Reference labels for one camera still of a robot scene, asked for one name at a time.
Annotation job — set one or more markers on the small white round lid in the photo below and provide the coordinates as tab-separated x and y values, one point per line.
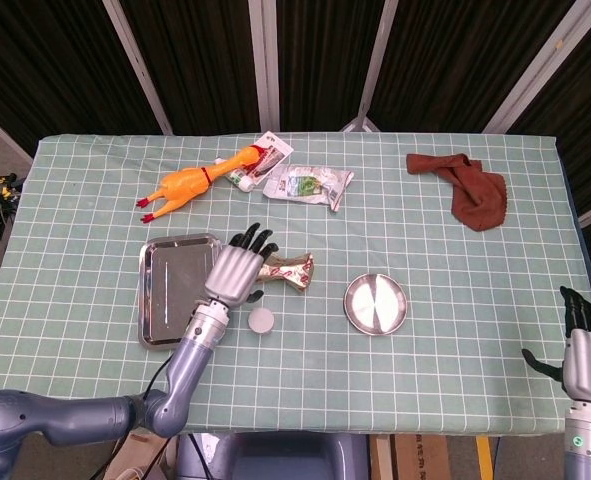
262	321

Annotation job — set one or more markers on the white green tube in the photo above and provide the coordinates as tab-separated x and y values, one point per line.
240	179

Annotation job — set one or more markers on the white green snack bag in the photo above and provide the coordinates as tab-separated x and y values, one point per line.
300	185

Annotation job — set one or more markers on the orange rubber chicken toy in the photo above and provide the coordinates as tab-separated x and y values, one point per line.
185	182

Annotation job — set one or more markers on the green checked tablecloth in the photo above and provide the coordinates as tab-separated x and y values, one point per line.
355	380

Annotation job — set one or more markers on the brown cloth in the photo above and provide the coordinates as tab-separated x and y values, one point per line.
475	195

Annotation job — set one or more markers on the crinkled snack wrapper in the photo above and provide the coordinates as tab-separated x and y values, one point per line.
290	272

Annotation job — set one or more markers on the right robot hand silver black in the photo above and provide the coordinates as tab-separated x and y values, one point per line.
590	365

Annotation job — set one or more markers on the round steel plate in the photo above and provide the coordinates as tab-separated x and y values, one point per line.
375	305

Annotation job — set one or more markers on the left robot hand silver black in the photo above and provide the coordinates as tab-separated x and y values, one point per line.
232	272

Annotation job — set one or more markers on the left robot arm grey-blue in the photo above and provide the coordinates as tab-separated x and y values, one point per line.
185	375

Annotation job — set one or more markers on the white red flat packet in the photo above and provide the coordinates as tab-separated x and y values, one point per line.
275	150

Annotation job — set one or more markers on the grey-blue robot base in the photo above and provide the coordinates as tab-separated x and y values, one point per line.
275	457

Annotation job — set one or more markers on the rectangular steel tray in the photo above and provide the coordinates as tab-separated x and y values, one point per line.
170	280

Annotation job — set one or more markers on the light cardboard box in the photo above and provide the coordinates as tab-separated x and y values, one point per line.
135	462

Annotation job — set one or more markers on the brown printed cardboard box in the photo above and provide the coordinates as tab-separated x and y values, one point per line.
420	457

